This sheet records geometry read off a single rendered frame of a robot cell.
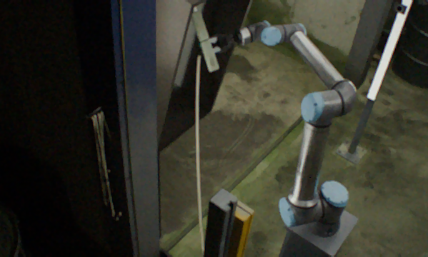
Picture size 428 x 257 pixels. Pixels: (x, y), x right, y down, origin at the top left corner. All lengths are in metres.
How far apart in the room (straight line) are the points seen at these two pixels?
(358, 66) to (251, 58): 1.02
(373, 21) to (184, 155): 1.97
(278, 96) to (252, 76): 0.33
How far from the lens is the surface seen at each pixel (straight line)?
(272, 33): 2.31
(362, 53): 4.34
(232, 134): 3.72
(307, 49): 2.24
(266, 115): 3.94
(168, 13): 2.21
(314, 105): 1.89
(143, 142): 1.72
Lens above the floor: 2.65
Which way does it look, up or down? 44 degrees down
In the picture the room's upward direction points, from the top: 6 degrees clockwise
